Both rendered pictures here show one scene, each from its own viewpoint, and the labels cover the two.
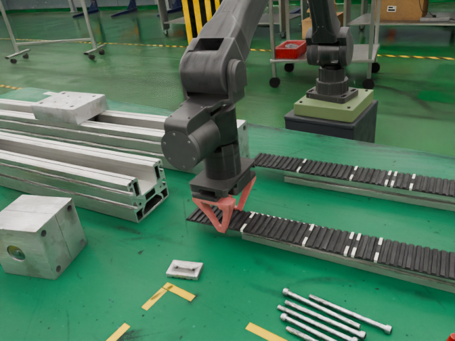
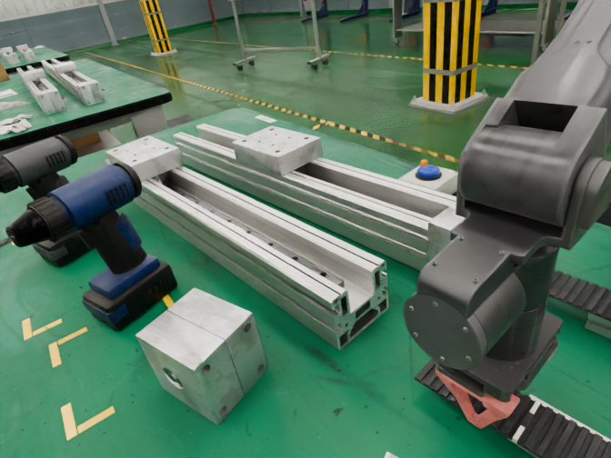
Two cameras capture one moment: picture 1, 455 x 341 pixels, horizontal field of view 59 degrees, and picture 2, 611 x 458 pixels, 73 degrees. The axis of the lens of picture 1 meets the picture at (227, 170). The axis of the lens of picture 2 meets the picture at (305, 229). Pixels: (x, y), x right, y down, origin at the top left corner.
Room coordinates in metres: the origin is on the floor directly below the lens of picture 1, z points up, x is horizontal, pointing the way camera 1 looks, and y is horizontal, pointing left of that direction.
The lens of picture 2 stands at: (0.26, 0.06, 1.19)
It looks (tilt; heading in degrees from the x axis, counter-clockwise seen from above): 32 degrees down; 21
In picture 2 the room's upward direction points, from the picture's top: 10 degrees counter-clockwise
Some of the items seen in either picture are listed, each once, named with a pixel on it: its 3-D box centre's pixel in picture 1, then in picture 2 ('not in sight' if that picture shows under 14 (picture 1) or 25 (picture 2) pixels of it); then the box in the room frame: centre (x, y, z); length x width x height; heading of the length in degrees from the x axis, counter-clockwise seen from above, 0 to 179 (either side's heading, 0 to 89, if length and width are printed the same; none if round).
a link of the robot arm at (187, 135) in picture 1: (201, 111); (494, 253); (0.51, 0.02, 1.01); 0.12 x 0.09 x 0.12; 148
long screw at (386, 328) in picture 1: (348, 312); not in sight; (0.35, -0.13, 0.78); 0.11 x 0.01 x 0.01; 49
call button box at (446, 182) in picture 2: not in sight; (425, 190); (0.97, 0.09, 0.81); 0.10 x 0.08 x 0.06; 148
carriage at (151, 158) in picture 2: not in sight; (145, 163); (0.99, 0.70, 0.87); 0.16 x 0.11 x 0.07; 58
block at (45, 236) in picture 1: (42, 231); (212, 345); (0.55, 0.31, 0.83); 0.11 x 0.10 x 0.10; 161
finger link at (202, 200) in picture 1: (223, 203); (486, 383); (0.53, 0.01, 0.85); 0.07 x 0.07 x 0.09; 58
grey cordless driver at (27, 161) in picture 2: not in sight; (38, 209); (0.75, 0.77, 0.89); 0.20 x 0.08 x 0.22; 161
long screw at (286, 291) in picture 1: (319, 307); not in sight; (0.36, -0.10, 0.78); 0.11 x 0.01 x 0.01; 48
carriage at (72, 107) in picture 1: (71, 111); (277, 154); (1.02, 0.39, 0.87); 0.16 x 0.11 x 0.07; 58
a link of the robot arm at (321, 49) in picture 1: (332, 55); not in sight; (1.03, -0.31, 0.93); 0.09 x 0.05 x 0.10; 148
